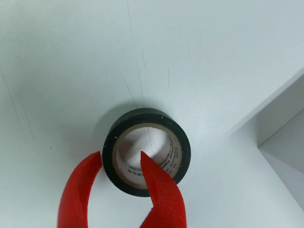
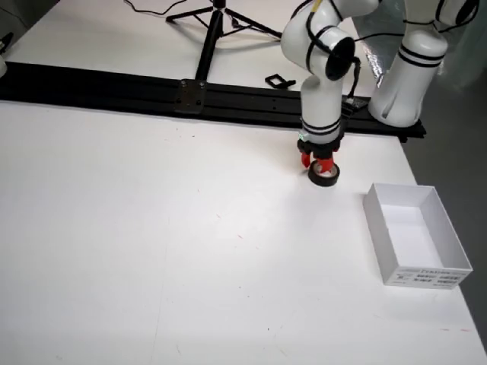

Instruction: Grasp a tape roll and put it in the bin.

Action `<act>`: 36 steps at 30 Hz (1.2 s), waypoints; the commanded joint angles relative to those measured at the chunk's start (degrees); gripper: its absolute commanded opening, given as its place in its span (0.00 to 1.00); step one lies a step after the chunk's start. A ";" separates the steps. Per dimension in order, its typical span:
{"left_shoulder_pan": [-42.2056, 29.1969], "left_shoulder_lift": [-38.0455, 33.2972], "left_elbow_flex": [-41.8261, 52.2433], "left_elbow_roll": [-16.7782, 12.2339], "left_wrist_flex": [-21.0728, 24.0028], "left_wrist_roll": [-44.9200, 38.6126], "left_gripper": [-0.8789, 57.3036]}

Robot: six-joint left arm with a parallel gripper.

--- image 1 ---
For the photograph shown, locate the black tape roll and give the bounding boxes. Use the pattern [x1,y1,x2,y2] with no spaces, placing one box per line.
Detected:
[102,108,192,198]

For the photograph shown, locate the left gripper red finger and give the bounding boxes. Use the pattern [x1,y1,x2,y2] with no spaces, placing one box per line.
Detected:
[57,151,103,228]
[139,150,188,228]

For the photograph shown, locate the white cardboard box bin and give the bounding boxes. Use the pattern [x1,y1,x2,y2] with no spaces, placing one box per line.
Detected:
[229,71,304,207]

